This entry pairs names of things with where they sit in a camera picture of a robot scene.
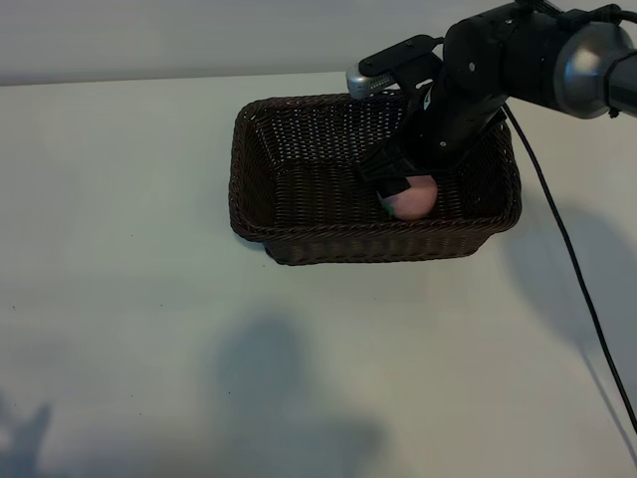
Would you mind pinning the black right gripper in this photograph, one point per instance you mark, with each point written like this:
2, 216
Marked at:
448, 129

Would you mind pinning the pink peach with green leaf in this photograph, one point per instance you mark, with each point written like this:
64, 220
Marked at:
418, 201

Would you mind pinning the dark brown wicker basket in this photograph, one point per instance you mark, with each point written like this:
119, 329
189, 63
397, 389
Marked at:
308, 199

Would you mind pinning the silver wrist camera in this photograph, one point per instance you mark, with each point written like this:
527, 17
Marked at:
365, 84

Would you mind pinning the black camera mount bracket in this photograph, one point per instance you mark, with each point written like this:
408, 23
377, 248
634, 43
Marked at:
398, 52

